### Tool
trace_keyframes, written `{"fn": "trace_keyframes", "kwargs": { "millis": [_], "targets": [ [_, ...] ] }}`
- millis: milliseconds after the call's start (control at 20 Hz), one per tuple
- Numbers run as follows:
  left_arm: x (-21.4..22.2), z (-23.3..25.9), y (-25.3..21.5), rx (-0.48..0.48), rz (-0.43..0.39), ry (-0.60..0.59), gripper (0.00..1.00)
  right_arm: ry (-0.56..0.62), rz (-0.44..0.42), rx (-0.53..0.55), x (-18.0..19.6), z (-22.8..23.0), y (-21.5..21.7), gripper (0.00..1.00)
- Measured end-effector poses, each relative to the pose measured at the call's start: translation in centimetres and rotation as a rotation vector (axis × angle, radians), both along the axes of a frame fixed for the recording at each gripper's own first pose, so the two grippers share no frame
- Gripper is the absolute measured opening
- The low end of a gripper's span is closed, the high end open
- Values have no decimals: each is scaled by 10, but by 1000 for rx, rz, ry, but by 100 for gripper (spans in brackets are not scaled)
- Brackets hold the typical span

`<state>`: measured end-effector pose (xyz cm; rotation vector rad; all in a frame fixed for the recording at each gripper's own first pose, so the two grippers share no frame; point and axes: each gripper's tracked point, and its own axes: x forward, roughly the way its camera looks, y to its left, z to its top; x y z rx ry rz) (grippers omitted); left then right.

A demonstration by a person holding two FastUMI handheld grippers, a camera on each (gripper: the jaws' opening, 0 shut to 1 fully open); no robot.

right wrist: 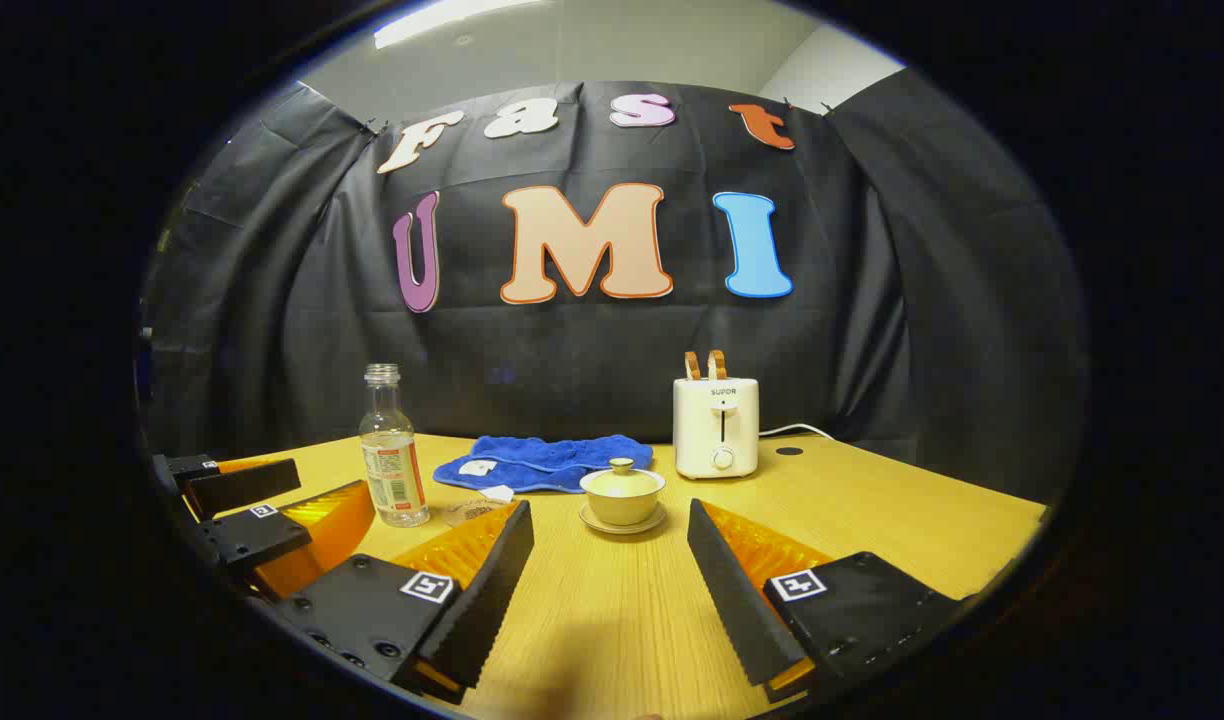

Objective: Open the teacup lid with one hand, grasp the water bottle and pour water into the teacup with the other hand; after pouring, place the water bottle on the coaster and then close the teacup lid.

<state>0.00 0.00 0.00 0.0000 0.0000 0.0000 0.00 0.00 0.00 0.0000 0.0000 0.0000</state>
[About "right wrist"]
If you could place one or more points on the cream saucer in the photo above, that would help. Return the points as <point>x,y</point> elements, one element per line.
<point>622,528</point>

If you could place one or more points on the cream teacup lid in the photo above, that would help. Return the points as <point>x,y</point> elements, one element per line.
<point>622,480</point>

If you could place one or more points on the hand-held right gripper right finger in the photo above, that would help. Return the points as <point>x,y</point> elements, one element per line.
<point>737,600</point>

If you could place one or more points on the round wooden coaster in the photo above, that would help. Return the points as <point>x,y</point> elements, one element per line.
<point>467,512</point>

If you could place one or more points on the cream teacup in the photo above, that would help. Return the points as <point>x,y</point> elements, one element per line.
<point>622,508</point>

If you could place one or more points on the black backdrop cloth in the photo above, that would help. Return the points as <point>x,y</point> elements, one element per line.
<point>592,350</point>

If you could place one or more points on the cream toaster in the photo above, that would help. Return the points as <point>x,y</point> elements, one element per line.
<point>715,430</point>

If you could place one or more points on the blue towel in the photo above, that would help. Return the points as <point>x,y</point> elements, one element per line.
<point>552,460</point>

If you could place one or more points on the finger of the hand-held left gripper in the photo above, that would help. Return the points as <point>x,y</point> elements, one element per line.
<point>242,485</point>
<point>252,535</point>

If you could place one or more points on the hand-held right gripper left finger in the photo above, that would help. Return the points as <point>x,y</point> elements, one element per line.
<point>487,600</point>

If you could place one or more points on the clear plastic water bottle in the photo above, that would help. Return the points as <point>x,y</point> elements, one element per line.
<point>394,470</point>

